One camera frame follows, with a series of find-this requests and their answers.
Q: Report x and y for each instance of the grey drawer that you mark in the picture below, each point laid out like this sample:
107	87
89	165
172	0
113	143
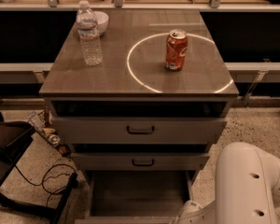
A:
127	122
139	157
136	197

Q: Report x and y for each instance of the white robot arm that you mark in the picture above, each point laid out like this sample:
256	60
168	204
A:
247	189

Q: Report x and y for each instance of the grey drawer cabinet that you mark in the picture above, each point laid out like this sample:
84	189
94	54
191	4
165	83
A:
133	66

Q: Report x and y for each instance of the orange soda can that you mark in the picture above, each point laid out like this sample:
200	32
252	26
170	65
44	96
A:
176	47

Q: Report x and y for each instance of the white bowl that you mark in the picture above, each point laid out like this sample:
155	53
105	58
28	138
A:
103	20

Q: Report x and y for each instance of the clear plastic water bottle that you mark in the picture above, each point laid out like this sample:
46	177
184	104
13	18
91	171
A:
87	28

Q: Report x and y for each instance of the power strip on floor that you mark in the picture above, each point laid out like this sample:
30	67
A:
43	126

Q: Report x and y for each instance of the black chair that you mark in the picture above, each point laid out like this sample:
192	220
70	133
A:
15	138

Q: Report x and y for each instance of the metal shelf bracket right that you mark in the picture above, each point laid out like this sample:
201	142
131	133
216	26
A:
262	70

